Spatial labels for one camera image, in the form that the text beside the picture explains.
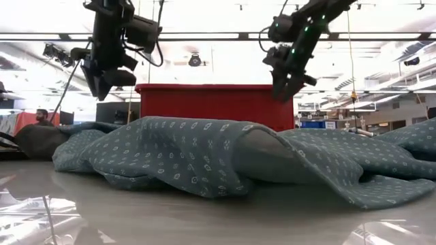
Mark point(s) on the dark grey shorts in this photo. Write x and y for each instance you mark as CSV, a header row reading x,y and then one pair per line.
x,y
41,141

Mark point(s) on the green patterned shorts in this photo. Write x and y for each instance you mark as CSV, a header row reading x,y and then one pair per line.
x,y
204,153

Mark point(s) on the orange partition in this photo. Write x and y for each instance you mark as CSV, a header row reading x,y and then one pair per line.
x,y
27,119

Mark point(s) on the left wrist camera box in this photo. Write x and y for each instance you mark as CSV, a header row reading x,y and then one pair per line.
x,y
143,32

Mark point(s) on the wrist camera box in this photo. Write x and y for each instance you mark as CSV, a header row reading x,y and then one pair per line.
x,y
143,32
281,29

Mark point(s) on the red plastic bin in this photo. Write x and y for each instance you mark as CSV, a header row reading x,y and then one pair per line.
x,y
211,105

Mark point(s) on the blue storage bin with label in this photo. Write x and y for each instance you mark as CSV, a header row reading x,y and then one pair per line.
x,y
318,125

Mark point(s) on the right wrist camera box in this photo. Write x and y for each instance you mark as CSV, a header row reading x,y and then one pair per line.
x,y
281,29

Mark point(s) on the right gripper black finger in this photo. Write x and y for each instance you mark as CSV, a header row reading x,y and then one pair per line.
x,y
279,85
294,89

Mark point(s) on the large black monitor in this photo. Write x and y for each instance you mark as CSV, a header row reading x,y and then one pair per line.
x,y
116,112

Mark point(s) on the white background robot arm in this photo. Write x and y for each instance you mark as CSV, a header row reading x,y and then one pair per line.
x,y
357,132

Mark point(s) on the black dome fixture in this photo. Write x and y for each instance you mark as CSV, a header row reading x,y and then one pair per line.
x,y
411,61

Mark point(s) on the person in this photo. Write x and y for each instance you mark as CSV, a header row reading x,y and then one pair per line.
x,y
43,117

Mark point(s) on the small black monitor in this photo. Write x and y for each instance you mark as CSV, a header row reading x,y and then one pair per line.
x,y
66,118

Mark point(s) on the round black ceiling camera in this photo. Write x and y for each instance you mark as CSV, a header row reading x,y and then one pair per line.
x,y
195,60

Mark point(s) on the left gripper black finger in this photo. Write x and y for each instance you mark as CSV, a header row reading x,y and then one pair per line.
x,y
119,77
95,85

